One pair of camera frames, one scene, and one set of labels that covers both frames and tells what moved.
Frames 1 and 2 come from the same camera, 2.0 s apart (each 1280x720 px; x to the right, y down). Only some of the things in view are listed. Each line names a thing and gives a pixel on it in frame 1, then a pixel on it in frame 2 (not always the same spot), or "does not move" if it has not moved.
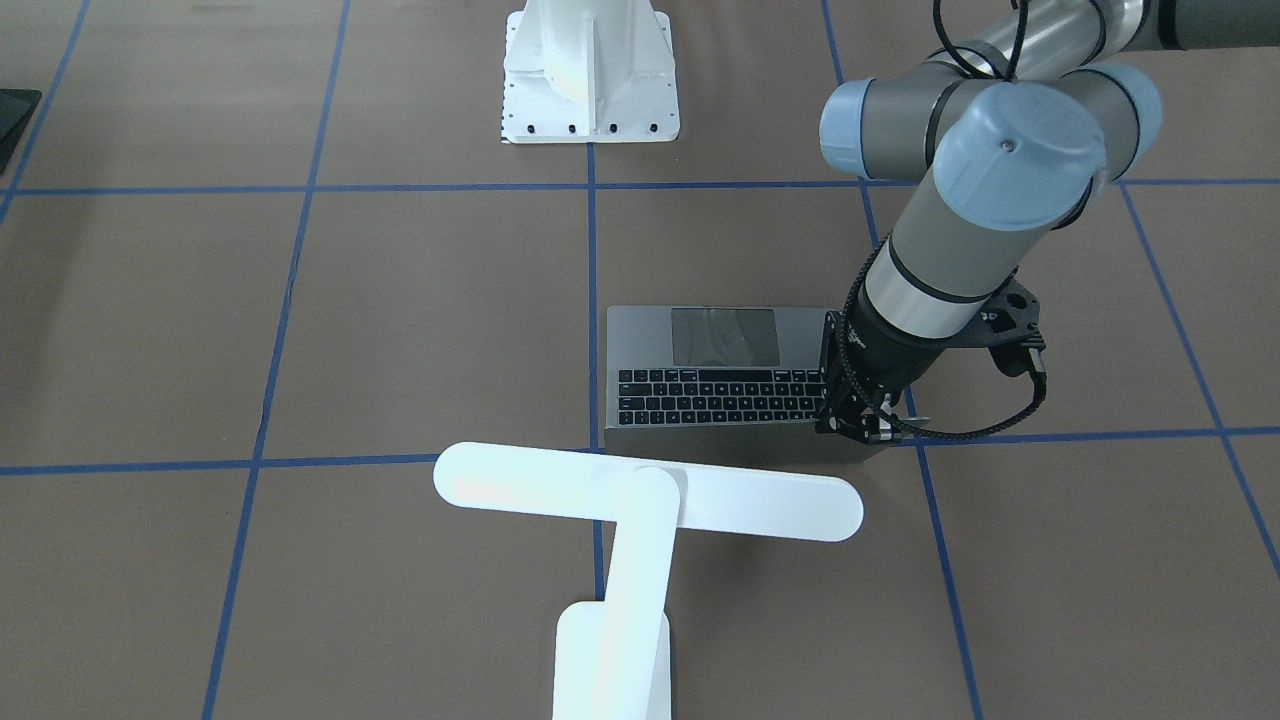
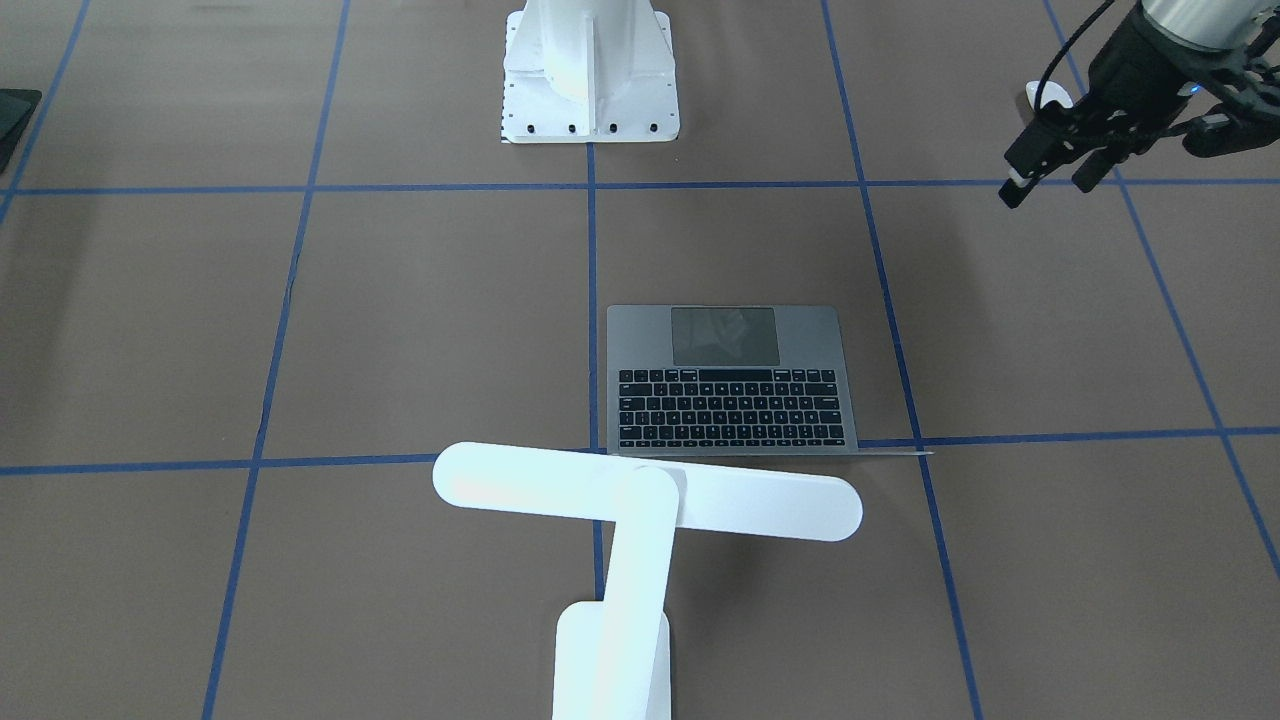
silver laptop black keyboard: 726,382 does not move
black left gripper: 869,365 to 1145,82
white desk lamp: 611,658 does not move
